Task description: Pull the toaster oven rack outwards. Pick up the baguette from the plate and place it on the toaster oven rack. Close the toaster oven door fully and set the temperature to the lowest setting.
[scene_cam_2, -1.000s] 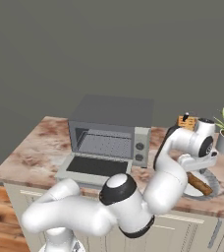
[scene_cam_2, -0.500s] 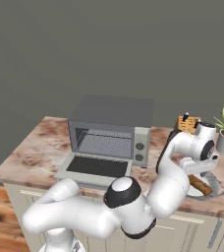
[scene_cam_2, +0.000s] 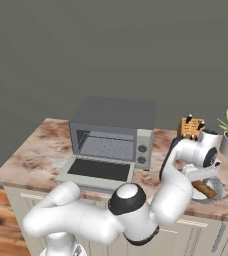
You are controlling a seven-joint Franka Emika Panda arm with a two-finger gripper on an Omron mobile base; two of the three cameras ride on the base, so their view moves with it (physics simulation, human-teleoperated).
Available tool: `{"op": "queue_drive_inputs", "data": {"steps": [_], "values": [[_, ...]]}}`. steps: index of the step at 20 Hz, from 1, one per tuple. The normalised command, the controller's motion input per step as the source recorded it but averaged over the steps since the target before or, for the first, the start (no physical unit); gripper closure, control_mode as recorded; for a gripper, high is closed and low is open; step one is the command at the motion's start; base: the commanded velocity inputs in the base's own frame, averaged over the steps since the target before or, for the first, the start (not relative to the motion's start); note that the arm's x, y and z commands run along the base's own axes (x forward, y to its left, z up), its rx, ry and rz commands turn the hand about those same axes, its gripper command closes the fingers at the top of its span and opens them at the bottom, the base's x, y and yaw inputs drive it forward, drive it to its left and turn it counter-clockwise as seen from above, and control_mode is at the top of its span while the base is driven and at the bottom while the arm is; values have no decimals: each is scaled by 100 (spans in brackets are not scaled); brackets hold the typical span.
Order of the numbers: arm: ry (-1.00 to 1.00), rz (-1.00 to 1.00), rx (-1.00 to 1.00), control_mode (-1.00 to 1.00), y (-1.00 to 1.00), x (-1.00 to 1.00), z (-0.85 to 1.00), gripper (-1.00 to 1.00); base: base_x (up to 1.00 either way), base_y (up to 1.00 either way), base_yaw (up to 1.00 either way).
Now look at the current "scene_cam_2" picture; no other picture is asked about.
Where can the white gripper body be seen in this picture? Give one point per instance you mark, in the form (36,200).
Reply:
(201,171)

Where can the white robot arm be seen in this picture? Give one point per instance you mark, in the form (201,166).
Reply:
(86,220)

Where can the brown baguette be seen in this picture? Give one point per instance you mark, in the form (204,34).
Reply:
(206,190)

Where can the white plate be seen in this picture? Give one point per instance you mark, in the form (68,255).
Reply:
(218,188)

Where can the grey toaster oven knob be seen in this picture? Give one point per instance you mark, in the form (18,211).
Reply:
(142,148)
(141,159)

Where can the metal toaster oven rack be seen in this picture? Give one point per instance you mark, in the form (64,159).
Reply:
(107,148)

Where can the grey toaster oven door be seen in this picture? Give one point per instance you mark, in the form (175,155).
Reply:
(99,170)

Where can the grey toaster oven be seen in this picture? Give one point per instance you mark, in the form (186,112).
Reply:
(116,115)

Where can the wooden knife block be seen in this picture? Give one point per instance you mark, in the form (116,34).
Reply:
(189,128)

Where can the pale cupboard island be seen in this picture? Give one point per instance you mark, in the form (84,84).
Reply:
(16,203)

